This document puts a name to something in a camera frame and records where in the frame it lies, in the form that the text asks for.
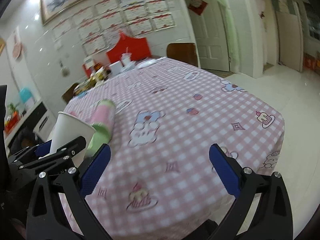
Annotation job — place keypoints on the small red box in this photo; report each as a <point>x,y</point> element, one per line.
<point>87,66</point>

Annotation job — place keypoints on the pink checkered tablecloth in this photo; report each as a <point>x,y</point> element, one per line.
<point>160,183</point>

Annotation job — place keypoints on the brown chair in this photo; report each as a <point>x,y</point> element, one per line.
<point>184,52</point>
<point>69,93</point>

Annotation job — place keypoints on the white square box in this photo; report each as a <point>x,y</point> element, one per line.
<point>116,68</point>

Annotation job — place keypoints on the red gift bag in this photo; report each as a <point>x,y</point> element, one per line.
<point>137,47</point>

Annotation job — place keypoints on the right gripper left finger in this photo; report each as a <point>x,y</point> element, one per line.
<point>58,209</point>

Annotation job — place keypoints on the blue white humidifier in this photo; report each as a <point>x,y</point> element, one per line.
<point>26,97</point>

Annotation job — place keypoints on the white paper cup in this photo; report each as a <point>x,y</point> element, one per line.
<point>67,128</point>

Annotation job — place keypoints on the plastic cup with straw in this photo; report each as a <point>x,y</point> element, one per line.
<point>126,57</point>

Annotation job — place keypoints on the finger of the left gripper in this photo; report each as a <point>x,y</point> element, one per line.
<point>31,156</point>
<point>65,152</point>

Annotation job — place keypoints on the red diamond door decoration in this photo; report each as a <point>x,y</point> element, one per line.
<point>197,6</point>

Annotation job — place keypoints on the brown chair far left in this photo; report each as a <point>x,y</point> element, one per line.
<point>69,93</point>

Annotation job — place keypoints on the white door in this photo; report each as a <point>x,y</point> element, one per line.
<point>210,36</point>

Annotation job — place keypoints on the potted plant red box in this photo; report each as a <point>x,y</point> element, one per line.
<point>12,119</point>

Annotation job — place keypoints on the green pink lying can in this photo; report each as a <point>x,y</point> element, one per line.
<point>102,121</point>

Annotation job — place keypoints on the brown chair far right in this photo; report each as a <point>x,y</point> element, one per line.
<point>184,52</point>

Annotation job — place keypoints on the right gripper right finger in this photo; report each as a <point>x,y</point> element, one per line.
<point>273,216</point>

